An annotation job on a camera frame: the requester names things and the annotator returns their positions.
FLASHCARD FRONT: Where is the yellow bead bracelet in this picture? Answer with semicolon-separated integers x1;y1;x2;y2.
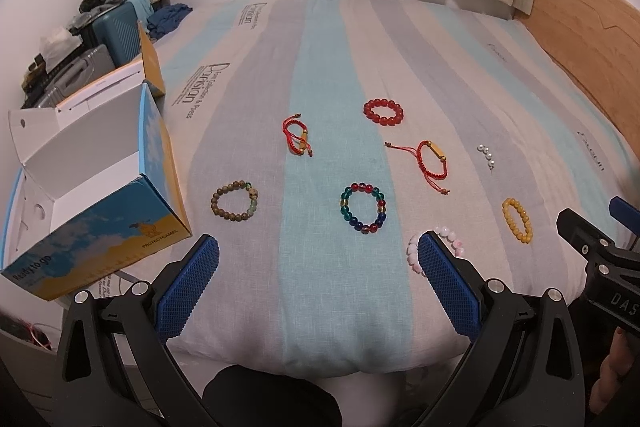
501;197;535;245

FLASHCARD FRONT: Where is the pink bead bracelet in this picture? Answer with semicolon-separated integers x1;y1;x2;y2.
406;225;468;278

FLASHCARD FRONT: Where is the white pearl bracelet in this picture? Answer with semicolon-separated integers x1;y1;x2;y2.
475;143;497;172

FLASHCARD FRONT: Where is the brown wooden bead bracelet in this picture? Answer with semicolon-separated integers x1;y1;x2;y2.
209;178;260;225

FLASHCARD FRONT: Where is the red cord bracelet gold tube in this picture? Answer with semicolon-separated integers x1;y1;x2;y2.
384;138;452;196

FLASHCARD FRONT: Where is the multicolour glass bead bracelet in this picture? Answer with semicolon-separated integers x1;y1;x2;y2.
339;181;388;237

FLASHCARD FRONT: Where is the red bead bracelet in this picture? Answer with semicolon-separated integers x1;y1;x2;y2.
362;96;406;128

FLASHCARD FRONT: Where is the red cord bracelet small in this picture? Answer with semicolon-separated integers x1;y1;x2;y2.
282;113;314;157

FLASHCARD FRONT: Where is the right hand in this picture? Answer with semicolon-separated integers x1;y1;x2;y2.
589;327;639;414

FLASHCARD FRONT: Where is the wooden headboard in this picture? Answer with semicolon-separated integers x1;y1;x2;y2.
516;0;640;150

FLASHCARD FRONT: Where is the white blue cardboard box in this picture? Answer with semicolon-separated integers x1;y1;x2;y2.
1;32;191;301

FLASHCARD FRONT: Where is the grey suitcase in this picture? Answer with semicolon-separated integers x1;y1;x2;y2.
22;44;115;109

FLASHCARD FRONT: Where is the teal suitcase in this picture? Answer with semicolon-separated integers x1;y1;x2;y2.
79;1;141;67

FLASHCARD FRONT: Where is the blue clothes pile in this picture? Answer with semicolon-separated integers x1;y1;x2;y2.
146;3;193;40

